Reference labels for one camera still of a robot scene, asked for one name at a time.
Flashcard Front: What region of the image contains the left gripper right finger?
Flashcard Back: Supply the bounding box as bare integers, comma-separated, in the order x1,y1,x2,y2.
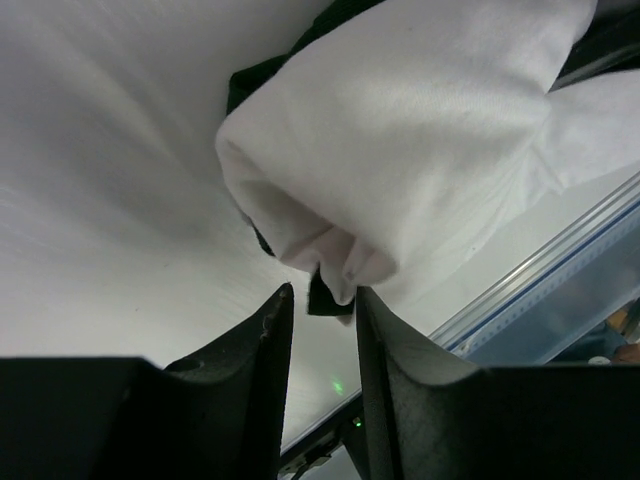
355,288,639,479

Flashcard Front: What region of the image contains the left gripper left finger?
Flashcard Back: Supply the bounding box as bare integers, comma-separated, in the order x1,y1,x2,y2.
1,284,294,479

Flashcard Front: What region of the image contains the white and green t-shirt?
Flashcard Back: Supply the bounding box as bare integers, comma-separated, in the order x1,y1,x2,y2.
216,1,639,316

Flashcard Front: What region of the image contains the aluminium mounting rail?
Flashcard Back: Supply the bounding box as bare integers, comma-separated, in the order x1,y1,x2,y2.
430,174,639,350

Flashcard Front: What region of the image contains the white slotted cable duct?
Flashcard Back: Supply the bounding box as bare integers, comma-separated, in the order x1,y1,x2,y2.
448,210,639,366

